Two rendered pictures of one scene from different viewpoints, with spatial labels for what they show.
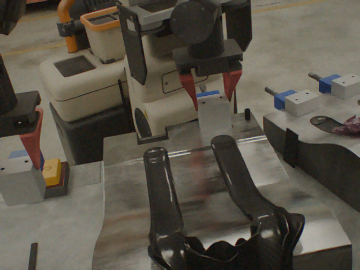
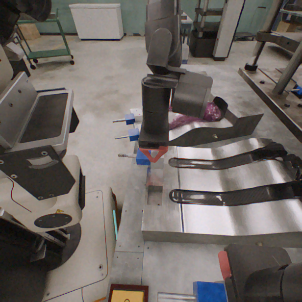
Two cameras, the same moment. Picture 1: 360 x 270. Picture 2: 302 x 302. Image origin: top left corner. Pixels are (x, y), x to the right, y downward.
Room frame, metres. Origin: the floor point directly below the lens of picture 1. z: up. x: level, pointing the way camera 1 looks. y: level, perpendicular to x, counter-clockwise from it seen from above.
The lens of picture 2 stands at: (0.63, 0.22, 1.24)
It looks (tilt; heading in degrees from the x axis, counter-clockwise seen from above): 47 degrees down; 276
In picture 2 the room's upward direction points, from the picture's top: straight up
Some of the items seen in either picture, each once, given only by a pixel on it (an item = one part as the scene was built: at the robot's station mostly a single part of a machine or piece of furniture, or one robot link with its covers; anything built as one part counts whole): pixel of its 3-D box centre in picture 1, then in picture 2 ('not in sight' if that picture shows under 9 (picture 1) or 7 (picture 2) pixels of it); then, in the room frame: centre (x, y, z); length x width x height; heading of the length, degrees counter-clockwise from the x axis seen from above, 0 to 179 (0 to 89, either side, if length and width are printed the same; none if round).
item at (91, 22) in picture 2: not in sight; (99, 22); (3.29, -6.62, 0.47); 1.52 x 0.77 x 0.94; 3
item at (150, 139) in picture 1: (154, 144); (153, 198); (0.65, 0.04, 0.87); 0.05 x 0.05 x 0.04; 3
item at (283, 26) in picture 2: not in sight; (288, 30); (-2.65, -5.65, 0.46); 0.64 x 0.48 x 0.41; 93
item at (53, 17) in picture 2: not in sight; (44, 38); (3.51, -3.70, 0.50); 0.98 x 0.55 x 1.01; 28
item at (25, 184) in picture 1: (27, 160); (203, 301); (0.56, 0.22, 0.93); 0.13 x 0.05 x 0.05; 2
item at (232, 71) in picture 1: (217, 80); not in sight; (0.66, -0.08, 0.97); 0.07 x 0.07 x 0.09; 3
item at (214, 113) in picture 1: (208, 100); (140, 156); (0.70, -0.06, 0.91); 0.13 x 0.05 x 0.05; 3
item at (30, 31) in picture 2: not in sight; (28, 32); (6.01, -6.38, 0.20); 0.63 x 0.44 x 0.40; 93
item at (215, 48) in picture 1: (204, 39); (155, 119); (0.66, -0.06, 1.04); 0.10 x 0.07 x 0.07; 93
